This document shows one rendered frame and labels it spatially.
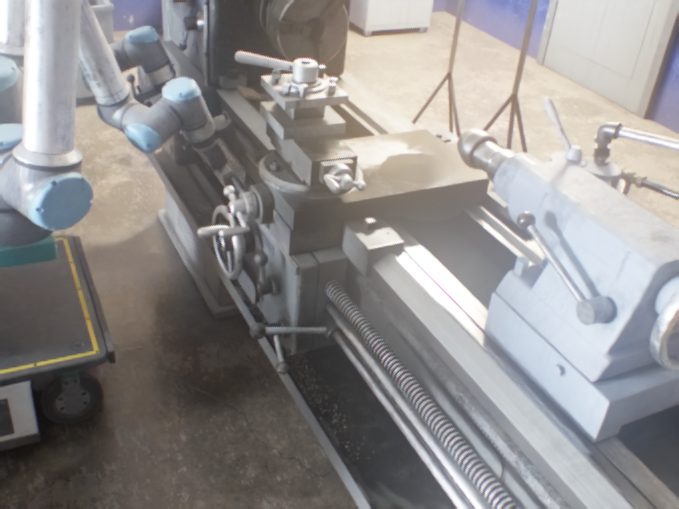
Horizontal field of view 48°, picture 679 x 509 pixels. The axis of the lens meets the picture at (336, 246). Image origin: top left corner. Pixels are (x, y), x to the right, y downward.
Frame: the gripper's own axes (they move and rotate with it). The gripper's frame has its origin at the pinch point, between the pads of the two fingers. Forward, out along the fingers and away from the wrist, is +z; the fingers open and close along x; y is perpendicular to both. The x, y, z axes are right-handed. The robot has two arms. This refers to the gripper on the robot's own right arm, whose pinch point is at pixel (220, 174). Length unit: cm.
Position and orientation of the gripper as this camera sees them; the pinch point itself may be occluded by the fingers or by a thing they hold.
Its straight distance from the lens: 224.8
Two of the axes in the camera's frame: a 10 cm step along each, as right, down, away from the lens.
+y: -8.2, 5.4, -2.2
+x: 5.4, 5.8, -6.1
